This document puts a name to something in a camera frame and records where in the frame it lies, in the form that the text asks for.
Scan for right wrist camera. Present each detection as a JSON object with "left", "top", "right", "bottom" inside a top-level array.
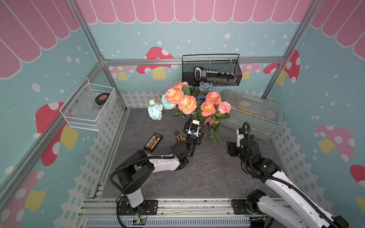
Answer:
[{"left": 236, "top": 128, "right": 247, "bottom": 147}]

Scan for white wire wall basket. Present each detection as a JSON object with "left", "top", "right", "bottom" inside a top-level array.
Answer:
[{"left": 60, "top": 78, "right": 117, "bottom": 131}]

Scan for black mesh wall basket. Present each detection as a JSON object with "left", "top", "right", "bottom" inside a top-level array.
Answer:
[{"left": 181, "top": 54, "right": 242, "bottom": 86}]

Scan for pink rose stem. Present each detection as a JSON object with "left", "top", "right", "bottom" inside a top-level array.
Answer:
[{"left": 175, "top": 82, "right": 189, "bottom": 89}]

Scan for dusty blue flower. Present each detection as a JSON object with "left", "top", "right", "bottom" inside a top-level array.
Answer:
[{"left": 196, "top": 82, "right": 213, "bottom": 104}]

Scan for black red tape measure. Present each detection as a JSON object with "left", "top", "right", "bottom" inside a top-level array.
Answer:
[{"left": 95, "top": 93, "right": 111, "bottom": 105}]

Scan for light blue flower stem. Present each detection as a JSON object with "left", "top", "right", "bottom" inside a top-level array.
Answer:
[{"left": 147, "top": 95, "right": 176, "bottom": 121}]

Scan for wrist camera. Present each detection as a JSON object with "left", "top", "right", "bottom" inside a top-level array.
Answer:
[
  {"left": 187, "top": 119, "right": 200, "bottom": 137},
  {"left": 236, "top": 128, "right": 247, "bottom": 147}
]

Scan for pink orange flower stem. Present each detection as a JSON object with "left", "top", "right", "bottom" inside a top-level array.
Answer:
[
  {"left": 204, "top": 115, "right": 229, "bottom": 187},
  {"left": 200, "top": 92, "right": 221, "bottom": 117}
]

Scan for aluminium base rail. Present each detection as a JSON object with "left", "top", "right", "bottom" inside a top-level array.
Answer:
[{"left": 74, "top": 197, "right": 317, "bottom": 228}]

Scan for yellow black pliers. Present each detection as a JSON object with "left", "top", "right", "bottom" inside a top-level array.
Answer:
[{"left": 175, "top": 131, "right": 186, "bottom": 141}]

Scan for green clear-lid storage box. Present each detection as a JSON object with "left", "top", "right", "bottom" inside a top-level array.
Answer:
[{"left": 220, "top": 89, "right": 283, "bottom": 141}]

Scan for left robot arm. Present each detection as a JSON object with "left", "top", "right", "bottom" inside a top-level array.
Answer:
[{"left": 108, "top": 131, "right": 204, "bottom": 209}]

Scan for glass flower vase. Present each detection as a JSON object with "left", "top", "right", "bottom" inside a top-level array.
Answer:
[{"left": 196, "top": 113, "right": 207, "bottom": 128}]

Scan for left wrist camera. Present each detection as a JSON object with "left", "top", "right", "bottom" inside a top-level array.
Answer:
[{"left": 187, "top": 119, "right": 200, "bottom": 137}]

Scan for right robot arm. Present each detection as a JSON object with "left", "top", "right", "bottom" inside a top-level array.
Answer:
[{"left": 226, "top": 122, "right": 349, "bottom": 228}]

